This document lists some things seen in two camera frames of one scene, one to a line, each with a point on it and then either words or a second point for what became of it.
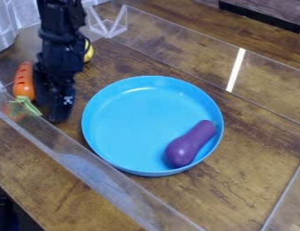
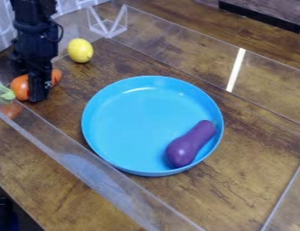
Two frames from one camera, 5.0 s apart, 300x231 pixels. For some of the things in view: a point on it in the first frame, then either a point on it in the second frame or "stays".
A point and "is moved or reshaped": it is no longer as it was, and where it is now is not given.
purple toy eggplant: (182, 149) stays
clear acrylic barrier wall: (197, 59) stays
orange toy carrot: (23, 86) is moved or reshaped
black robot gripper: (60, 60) → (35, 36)
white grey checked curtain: (16, 15) stays
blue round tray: (138, 115) stays
